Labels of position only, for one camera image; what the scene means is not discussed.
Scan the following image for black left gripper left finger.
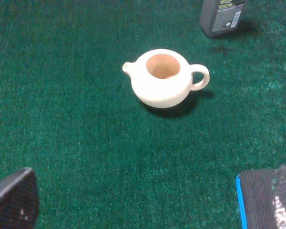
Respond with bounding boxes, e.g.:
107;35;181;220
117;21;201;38
0;167;40;229

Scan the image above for grey blue whiteboard eraser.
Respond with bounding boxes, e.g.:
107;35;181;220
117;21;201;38
235;169;277;229

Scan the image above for cream ceramic teapot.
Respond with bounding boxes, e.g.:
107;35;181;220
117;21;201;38
122;49;210;108

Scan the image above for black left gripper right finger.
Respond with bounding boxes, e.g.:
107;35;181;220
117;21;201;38
272;165;286;229

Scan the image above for green velvet table cloth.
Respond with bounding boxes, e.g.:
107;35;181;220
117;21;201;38
0;0;286;229

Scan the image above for grey pump soap bottle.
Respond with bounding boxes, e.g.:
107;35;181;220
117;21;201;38
199;0;246;38

